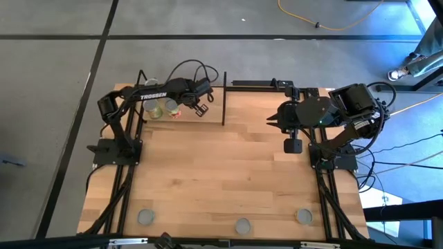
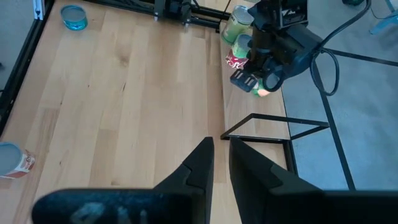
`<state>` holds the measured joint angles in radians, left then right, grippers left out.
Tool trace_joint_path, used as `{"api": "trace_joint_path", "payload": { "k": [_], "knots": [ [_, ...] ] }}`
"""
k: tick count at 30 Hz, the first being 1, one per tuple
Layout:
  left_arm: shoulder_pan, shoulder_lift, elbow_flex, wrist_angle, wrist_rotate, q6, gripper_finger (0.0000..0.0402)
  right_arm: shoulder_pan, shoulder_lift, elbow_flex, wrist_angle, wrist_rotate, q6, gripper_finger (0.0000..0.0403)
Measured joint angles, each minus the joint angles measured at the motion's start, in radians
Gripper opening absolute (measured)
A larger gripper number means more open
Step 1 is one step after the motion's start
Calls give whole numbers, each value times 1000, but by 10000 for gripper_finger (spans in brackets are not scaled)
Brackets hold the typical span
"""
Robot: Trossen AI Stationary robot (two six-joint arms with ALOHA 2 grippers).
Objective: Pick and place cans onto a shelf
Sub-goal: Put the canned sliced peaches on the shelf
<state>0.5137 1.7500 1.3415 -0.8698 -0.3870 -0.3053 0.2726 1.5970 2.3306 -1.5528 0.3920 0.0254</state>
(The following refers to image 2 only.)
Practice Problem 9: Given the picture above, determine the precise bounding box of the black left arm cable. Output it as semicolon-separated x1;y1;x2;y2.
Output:
309;0;373;96

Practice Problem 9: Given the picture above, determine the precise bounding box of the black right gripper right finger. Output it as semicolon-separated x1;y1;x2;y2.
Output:
229;137;398;224

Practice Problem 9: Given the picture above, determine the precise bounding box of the short teal can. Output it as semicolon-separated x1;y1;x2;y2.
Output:
60;4;89;31

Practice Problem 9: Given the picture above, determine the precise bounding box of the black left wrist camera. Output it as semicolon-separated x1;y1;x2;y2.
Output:
248;0;308;30

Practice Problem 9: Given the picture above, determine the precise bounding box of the black aluminium table frame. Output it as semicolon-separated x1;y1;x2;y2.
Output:
0;0;298;175

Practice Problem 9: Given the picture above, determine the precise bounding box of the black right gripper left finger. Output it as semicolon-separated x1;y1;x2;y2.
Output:
30;136;215;224

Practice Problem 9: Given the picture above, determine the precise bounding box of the green red swirl can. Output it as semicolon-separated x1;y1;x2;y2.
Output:
225;33;253;71

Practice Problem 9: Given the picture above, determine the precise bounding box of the silver aluminium bracket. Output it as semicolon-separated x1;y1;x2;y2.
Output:
32;0;47;21

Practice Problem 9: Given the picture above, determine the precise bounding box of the wooden shelf with black frame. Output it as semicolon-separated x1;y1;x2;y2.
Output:
215;0;330;141

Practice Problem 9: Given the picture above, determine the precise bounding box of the short green oranges can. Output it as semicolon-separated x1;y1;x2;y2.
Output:
251;79;271;98

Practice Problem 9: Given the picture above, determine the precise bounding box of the white red fruit print can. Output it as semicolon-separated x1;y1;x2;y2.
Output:
0;141;36;180

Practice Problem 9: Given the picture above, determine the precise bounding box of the pale blue chair base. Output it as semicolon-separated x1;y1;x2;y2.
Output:
369;0;398;35

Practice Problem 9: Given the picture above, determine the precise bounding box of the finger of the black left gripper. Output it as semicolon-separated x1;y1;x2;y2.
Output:
262;63;284;93
230;68;259;93

